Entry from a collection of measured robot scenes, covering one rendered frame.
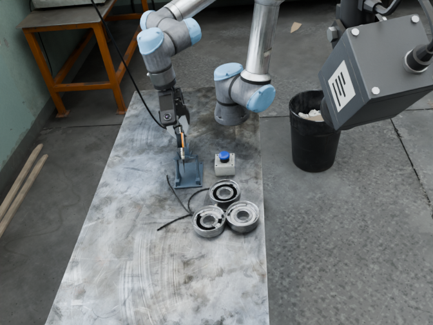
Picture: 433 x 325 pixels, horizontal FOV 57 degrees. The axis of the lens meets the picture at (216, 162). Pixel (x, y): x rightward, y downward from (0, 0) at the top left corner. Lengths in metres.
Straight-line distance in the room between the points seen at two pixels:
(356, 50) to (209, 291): 0.98
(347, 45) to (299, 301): 1.86
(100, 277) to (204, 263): 0.31
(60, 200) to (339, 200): 1.75
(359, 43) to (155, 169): 1.32
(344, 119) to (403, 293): 1.92
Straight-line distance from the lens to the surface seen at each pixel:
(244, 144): 1.57
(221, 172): 1.43
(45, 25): 3.19
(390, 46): 0.25
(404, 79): 0.24
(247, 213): 1.28
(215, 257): 1.21
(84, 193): 2.76
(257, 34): 1.44
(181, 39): 1.21
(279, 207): 2.40
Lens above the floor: 1.79
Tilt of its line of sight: 41 degrees down
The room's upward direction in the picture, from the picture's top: 7 degrees counter-clockwise
